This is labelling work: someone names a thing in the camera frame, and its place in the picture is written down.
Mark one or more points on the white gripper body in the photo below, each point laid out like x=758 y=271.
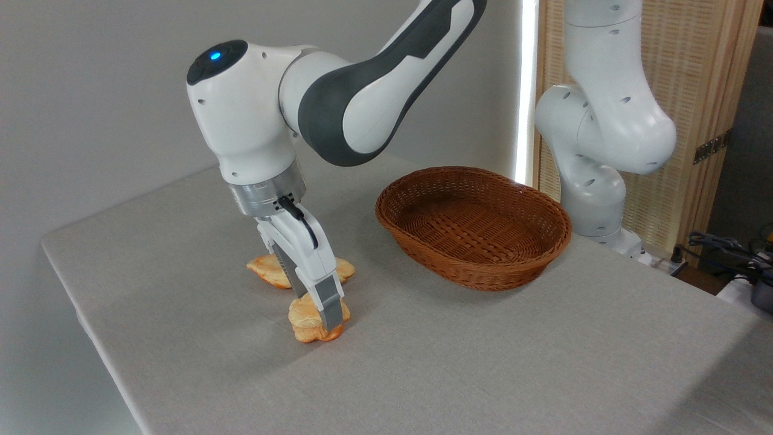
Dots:
x=302 y=254

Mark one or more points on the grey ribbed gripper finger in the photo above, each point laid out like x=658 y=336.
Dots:
x=331 y=305
x=298 y=289

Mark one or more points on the small round bread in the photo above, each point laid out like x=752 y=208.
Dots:
x=305 y=320

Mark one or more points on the light wooden slatted screen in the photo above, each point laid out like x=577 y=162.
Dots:
x=700 y=60

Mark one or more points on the grey tablecloth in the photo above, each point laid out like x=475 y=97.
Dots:
x=483 y=362

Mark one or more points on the long leaf-shaped bread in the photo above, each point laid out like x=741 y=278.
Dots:
x=266 y=272

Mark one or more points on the brown oval wicker basket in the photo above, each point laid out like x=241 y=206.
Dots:
x=474 y=226

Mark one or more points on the black plug on socket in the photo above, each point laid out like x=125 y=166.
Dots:
x=677 y=255

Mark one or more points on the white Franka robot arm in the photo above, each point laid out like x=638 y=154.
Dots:
x=241 y=121

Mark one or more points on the dark metal screen hinge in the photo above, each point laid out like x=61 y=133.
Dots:
x=711 y=147

